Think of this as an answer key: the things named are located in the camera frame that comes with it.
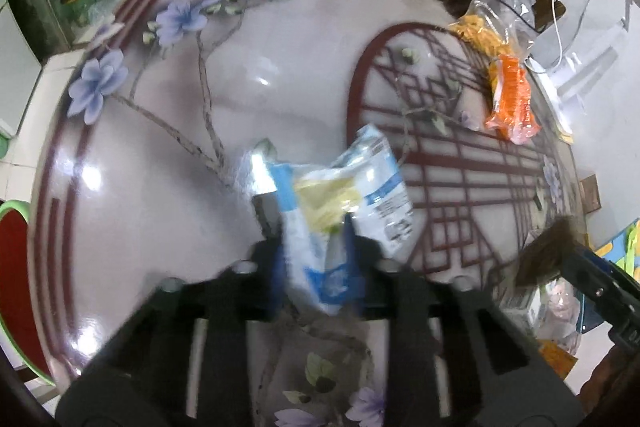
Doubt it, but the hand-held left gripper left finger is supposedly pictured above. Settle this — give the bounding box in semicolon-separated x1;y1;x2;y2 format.
55;237;286;427

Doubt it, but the black cable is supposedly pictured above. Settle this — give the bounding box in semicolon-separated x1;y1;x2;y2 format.
470;0;548;35

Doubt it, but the dark wooden chair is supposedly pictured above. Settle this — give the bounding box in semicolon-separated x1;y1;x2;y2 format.
577;347;640;413

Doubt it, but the white blue snack packet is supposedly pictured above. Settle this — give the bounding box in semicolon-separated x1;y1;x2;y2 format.
250;123;416;317

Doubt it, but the small wooden board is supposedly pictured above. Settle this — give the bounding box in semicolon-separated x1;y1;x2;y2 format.
575;174;601;212

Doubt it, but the yellow orange packet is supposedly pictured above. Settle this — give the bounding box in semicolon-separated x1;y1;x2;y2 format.
537;339;578;380

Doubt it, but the brown wrapper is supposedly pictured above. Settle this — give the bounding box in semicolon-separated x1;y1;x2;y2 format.
512;216;581;285

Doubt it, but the clear bag of white packets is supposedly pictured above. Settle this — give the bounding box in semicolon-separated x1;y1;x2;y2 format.
500;277;583;355

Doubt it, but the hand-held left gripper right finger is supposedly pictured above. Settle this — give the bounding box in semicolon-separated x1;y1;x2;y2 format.
342;217;586;427

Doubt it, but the clear bag of yellow snacks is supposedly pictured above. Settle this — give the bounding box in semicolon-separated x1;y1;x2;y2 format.
447;0;538;58

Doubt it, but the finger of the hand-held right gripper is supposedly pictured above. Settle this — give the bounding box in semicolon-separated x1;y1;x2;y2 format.
560;244;640;303
580;287;640;350

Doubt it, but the red basin with green rim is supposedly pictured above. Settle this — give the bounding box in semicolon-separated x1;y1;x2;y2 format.
0;202;56;388

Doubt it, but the orange snack packet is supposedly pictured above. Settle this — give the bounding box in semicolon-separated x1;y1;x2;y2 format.
482;54;541;145

